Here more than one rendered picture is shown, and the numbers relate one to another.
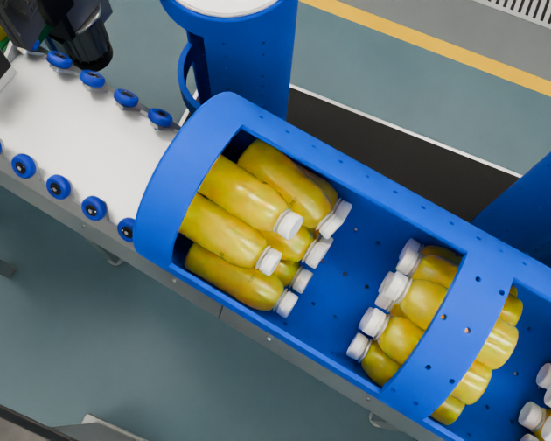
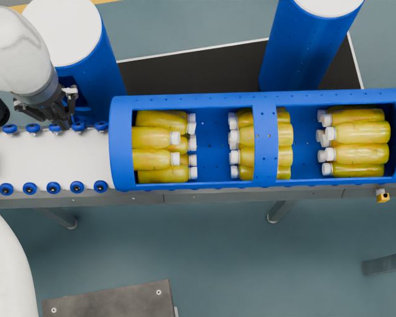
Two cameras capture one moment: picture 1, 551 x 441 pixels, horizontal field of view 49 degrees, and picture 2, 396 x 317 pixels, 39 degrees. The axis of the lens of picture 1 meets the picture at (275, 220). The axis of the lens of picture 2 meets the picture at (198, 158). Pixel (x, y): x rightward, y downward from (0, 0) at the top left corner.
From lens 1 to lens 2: 76 cm
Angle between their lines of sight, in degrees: 8
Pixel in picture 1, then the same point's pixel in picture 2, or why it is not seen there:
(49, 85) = (11, 143)
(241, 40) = (92, 65)
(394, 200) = (212, 102)
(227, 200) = (143, 143)
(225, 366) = (173, 243)
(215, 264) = (153, 175)
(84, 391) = not seen: hidden behind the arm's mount
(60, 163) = (43, 177)
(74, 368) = not seen: hidden behind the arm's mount
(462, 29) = not seen: outside the picture
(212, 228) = (144, 159)
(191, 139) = (116, 127)
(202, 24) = (70, 70)
